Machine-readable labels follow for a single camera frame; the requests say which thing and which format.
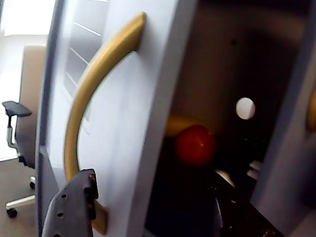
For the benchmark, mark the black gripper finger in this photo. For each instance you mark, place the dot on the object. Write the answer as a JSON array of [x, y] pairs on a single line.
[[237, 212], [69, 209]]

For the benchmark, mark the office chair with black armrest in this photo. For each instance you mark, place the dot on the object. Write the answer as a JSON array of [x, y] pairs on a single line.
[[29, 98]]

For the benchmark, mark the yellow toy banana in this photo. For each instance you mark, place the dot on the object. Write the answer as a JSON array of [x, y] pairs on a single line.
[[176, 123]]

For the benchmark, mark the white cabinet door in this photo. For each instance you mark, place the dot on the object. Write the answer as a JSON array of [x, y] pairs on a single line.
[[118, 98]]

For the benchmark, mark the black shopping list chalkboard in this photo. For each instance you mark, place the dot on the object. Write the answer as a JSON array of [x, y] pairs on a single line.
[[86, 37]]

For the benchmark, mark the red toy tomato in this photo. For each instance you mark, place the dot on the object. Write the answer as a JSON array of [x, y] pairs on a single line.
[[195, 145]]

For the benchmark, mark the gold toy telephone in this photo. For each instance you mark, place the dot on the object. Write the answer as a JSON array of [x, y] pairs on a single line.
[[312, 111]]

